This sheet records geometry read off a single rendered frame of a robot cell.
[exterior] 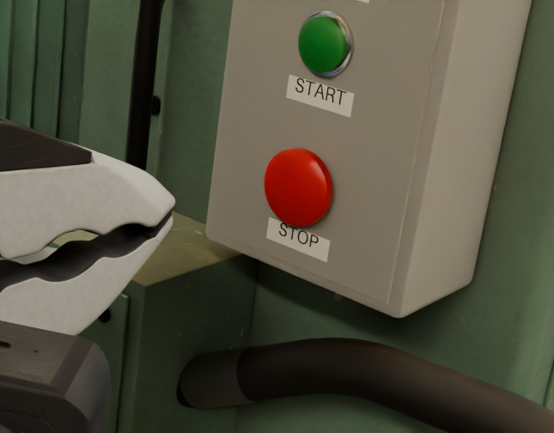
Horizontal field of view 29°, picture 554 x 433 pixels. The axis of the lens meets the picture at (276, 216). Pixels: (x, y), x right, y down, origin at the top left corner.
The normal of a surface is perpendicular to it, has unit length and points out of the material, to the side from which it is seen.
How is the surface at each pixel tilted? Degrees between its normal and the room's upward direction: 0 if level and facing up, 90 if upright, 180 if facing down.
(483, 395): 30
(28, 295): 91
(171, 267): 0
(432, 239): 90
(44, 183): 91
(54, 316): 91
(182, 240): 0
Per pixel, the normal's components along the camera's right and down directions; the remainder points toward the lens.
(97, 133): -0.61, 0.18
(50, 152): 0.78, 0.32
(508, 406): -0.12, -0.69
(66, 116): 0.19, 0.35
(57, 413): -0.09, 0.33
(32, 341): 0.18, -0.92
